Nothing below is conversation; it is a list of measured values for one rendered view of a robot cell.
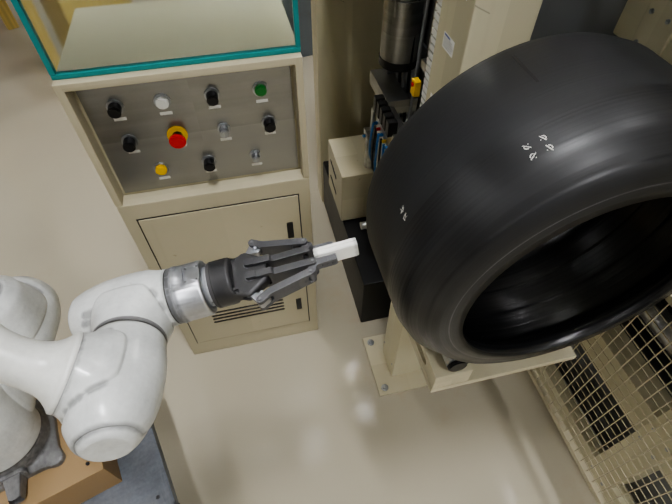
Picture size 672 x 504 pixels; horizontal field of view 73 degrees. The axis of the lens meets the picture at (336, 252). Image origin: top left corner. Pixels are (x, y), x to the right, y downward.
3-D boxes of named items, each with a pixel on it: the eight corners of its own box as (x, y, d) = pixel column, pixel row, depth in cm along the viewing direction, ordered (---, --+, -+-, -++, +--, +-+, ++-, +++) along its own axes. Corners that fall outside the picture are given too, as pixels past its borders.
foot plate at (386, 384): (362, 339, 201) (362, 336, 199) (419, 327, 205) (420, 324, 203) (379, 397, 184) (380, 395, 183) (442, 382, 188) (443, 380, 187)
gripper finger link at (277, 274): (243, 271, 70) (244, 278, 69) (314, 253, 70) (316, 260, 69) (251, 285, 73) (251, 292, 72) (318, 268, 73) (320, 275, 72)
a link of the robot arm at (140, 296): (190, 297, 79) (185, 356, 69) (102, 321, 78) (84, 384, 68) (164, 249, 72) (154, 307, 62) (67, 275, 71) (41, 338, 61)
